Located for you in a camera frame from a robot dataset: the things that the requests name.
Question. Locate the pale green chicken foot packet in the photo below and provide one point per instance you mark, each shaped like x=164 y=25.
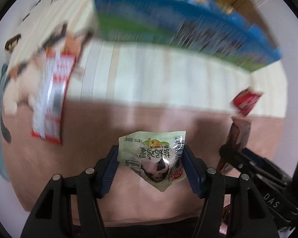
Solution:
x=155 y=157

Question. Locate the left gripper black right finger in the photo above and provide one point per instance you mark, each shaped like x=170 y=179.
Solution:
x=249 y=215

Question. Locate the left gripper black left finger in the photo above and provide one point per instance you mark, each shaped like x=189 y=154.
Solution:
x=51 y=215

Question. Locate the blue green milk cardboard box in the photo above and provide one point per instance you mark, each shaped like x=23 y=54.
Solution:
x=204 y=26

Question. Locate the dark red brown snack packet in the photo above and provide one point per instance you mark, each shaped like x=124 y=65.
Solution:
x=237 y=138

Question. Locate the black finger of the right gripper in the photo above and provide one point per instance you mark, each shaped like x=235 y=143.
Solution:
x=247 y=161

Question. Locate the red triangular chocolate packet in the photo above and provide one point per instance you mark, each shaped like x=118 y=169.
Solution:
x=246 y=100

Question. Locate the red white long snack packet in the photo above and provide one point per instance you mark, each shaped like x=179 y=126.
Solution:
x=48 y=109

